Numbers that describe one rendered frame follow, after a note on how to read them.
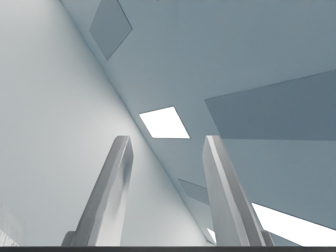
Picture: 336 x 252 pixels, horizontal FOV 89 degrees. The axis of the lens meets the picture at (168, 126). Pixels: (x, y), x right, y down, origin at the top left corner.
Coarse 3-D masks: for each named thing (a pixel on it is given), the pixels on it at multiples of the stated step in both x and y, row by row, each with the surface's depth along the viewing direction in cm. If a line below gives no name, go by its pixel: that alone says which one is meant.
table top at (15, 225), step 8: (0, 200) 127; (0, 208) 120; (8, 208) 129; (0, 216) 113; (8, 216) 122; (16, 216) 132; (0, 224) 107; (8, 224) 114; (16, 224) 123; (24, 224) 134; (8, 232) 108; (16, 232) 116; (24, 232) 125; (16, 240) 110; (24, 240) 118
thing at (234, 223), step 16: (208, 144) 10; (208, 160) 10; (224, 160) 8; (208, 176) 10; (224, 176) 8; (208, 192) 10; (224, 192) 7; (240, 192) 7; (224, 208) 7; (240, 208) 6; (224, 224) 7; (240, 224) 6; (256, 224) 6; (224, 240) 7; (240, 240) 6; (256, 240) 6; (272, 240) 6
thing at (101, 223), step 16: (112, 144) 10; (128, 144) 10; (112, 160) 8; (128, 160) 10; (112, 176) 8; (128, 176) 10; (96, 192) 7; (112, 192) 7; (96, 208) 6; (112, 208) 7; (80, 224) 6; (96, 224) 6; (112, 224) 7; (64, 240) 6; (80, 240) 6; (96, 240) 6; (112, 240) 7
